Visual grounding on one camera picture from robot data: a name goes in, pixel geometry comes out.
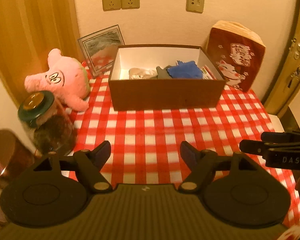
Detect blue fuzzy cloth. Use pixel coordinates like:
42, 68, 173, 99
167, 61, 203, 79

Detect striped knitted sock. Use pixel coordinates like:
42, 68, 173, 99
156, 65, 172, 79

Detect beige fuzzy soft item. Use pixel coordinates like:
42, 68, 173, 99
129, 68, 158, 80

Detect white chair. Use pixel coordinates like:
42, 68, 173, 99
269, 90, 300, 132

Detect glass jar green lid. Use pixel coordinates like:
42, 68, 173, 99
18, 90, 76, 156

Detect red white checkered tablecloth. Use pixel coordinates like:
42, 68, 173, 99
61, 61, 300, 228

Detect wooden door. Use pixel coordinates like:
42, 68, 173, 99
264, 8, 300, 115

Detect brown cardboard box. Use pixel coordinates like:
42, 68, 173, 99
108, 44, 225, 111

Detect brown round stool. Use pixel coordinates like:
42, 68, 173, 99
0, 129, 35, 189

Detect keys in door lock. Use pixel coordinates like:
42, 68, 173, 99
288, 38, 300, 89

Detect pink plush toy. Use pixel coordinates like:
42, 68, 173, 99
24, 48, 90, 112

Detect red lucky cat cushion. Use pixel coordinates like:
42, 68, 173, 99
206, 20, 266, 92

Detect framed picture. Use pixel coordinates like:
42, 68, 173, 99
78, 24, 125, 77

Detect yellow curtain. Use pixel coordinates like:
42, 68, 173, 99
0, 0, 83, 106

